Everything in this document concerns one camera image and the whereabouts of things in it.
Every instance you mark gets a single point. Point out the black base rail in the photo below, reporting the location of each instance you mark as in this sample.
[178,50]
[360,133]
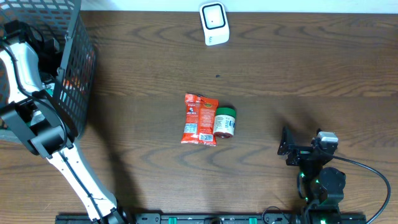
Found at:
[271,218]

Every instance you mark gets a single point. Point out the green lid white jar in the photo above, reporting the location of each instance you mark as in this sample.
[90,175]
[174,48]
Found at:
[225,121]

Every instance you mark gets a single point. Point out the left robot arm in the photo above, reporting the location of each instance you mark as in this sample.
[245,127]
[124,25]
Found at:
[41,125]

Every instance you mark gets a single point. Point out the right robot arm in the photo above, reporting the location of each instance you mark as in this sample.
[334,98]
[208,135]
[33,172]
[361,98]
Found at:
[320,186]

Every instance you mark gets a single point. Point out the white barcode scanner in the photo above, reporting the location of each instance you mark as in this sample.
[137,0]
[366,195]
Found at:
[214,23]

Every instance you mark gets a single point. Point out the red candy bag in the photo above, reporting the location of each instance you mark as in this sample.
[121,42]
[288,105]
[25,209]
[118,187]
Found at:
[199,120]

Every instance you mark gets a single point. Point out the grey plastic mesh basket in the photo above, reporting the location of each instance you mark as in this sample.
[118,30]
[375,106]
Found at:
[61,20]

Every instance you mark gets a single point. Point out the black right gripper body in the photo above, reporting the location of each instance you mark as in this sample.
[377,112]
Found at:
[300,154]

